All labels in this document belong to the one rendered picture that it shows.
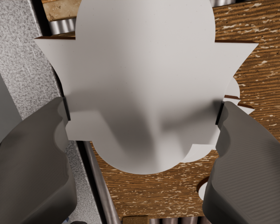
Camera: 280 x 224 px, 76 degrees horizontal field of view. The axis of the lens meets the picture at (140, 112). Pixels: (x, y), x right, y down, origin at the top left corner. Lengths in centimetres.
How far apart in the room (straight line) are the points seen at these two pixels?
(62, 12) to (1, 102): 153
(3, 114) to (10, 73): 145
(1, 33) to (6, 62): 4
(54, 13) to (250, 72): 24
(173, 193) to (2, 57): 37
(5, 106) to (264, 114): 165
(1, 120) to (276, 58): 178
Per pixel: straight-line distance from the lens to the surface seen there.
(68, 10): 22
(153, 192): 40
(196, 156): 28
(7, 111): 174
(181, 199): 43
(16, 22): 30
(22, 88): 34
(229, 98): 22
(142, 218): 47
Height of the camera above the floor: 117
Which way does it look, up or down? 59 degrees down
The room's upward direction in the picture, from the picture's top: 176 degrees counter-clockwise
